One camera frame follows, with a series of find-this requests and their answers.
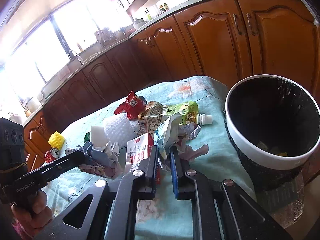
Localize crushed green can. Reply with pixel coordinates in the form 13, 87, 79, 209
84, 131, 91, 143

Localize cat print carton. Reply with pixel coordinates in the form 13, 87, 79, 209
65, 141, 124, 180

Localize white foam fruit net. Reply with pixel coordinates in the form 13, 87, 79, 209
102, 113, 139, 148

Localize red white milk carton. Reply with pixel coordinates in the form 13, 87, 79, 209
124, 133, 153, 174

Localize red snack wrapper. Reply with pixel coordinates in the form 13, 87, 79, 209
114, 91, 147, 120

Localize green drink pouch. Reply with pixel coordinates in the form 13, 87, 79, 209
134, 101, 213, 135

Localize blue white paper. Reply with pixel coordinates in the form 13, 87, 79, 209
154, 113, 209, 171

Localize white rimmed black trash bin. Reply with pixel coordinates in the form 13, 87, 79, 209
224, 74, 319, 192

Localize wooden lower kitchen cabinets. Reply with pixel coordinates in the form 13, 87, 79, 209
24, 0, 319, 170

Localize person's left hand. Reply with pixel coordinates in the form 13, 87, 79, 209
11, 190, 54, 239

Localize yellow foam fruit net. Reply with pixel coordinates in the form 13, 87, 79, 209
48, 131, 65, 151

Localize light blue floral tablecloth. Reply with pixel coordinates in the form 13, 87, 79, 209
39, 75, 256, 240

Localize sink faucet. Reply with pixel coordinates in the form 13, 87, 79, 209
67, 50, 84, 65

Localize white kettle pot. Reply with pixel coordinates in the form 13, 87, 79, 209
132, 18, 146, 30

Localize condiment bottles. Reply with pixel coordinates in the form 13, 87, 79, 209
159, 3, 169, 14

